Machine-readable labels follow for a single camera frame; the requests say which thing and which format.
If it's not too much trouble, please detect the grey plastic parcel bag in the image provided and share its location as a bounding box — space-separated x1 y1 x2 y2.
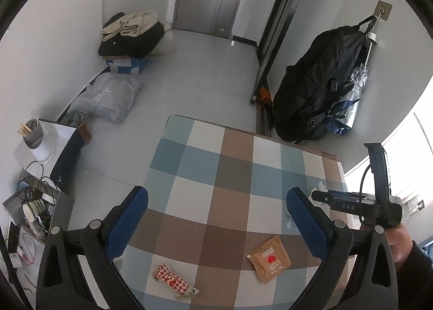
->
67 72 145 124

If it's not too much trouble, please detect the small brown block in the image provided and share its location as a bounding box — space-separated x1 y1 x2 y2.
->
77 123 93 144

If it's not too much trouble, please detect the red and white snack wrapper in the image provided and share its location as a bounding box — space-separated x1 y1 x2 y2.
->
152 263 200 299

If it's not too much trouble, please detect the black backpack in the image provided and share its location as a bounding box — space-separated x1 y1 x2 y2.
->
272 15 377 144

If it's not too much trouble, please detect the checkered tablecloth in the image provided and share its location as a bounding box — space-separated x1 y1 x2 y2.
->
111 114 350 310

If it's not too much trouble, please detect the tangle of black cables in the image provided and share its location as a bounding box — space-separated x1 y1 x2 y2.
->
19 160 65 217

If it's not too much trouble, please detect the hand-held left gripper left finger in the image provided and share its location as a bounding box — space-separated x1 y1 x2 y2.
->
35 186 149 310

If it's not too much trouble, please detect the white cup with chopsticks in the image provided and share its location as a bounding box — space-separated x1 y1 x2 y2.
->
14 118 78 165

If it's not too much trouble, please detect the beige cloth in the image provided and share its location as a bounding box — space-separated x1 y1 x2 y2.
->
101 9 160 43

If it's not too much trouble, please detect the orange object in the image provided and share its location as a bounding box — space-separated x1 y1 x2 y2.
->
257 88 273 108

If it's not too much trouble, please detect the black sliding door frame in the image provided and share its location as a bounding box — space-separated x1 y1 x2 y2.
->
249 0 319 106

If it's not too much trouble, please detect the brown packet with red heart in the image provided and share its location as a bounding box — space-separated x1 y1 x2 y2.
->
247 235 292 285

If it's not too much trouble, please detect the person's right hand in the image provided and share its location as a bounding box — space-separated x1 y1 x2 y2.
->
385 222 415 272

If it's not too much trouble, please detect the person's right forearm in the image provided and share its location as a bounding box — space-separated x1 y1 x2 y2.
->
394 239 433 310

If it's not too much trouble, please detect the red cable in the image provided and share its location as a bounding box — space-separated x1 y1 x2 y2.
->
16 228 46 265

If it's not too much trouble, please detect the black clothing pile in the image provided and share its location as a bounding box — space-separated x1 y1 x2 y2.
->
98 14 166 60

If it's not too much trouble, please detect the white tissue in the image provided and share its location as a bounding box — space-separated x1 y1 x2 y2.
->
286 180 331 230

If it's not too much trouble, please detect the blue and white cardboard box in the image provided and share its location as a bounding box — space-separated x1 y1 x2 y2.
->
103 54 150 76

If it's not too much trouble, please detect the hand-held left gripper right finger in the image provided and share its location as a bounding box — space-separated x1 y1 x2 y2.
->
286 187 400 310

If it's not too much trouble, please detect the white utensil holder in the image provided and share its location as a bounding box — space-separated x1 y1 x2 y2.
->
18 118 47 150

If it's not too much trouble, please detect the metal wall hook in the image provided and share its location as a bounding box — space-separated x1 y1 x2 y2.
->
373 0 394 22

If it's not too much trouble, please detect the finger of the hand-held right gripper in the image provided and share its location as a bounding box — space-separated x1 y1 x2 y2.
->
310 189 378 212

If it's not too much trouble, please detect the dark blue panel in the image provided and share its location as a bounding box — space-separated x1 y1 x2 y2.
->
50 130 86 193

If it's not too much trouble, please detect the silver folded umbrella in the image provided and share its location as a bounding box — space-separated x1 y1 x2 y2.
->
326 31 378 137

